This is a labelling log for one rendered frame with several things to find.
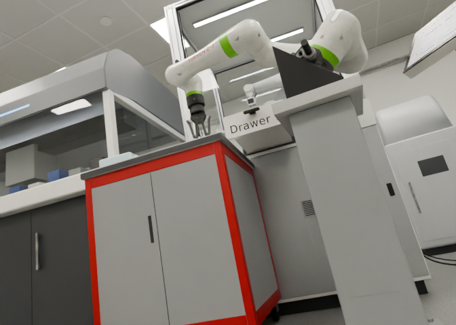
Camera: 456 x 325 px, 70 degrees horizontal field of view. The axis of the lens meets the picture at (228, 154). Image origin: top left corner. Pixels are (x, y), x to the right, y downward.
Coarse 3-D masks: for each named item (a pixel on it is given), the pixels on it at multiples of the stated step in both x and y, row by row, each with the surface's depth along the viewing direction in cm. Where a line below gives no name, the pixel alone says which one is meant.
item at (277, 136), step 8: (272, 128) 149; (280, 128) 151; (248, 136) 153; (256, 136) 156; (264, 136) 158; (272, 136) 160; (280, 136) 162; (288, 136) 165; (240, 144) 161; (248, 144) 164; (256, 144) 166; (264, 144) 169; (272, 144) 172; (280, 144) 174; (248, 152) 177
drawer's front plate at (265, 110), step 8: (240, 112) 148; (256, 112) 146; (264, 112) 145; (272, 112) 143; (224, 120) 149; (232, 120) 148; (240, 120) 147; (248, 120) 146; (272, 120) 143; (232, 128) 147; (240, 128) 146; (256, 128) 144; (264, 128) 143; (232, 136) 146; (240, 136) 147
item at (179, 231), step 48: (192, 144) 122; (96, 192) 131; (144, 192) 124; (192, 192) 118; (240, 192) 130; (96, 240) 125; (144, 240) 120; (192, 240) 114; (240, 240) 110; (96, 288) 120; (144, 288) 115; (192, 288) 110; (240, 288) 106
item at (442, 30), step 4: (452, 20) 137; (444, 24) 141; (448, 24) 138; (452, 24) 135; (440, 28) 142; (444, 28) 139; (448, 28) 136; (436, 32) 144; (440, 32) 140; (444, 32) 137; (432, 36) 145; (436, 36) 141; (440, 36) 138; (424, 40) 150; (428, 40) 146; (432, 40) 143; (424, 44) 148; (428, 44) 144; (420, 48) 149
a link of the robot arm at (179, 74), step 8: (216, 40) 145; (208, 48) 147; (216, 48) 145; (192, 56) 153; (200, 56) 150; (208, 56) 148; (216, 56) 147; (224, 56) 146; (176, 64) 157; (184, 64) 155; (192, 64) 153; (200, 64) 152; (208, 64) 151; (168, 72) 158; (176, 72) 157; (184, 72) 156; (192, 72) 155; (168, 80) 160; (176, 80) 159; (184, 80) 160
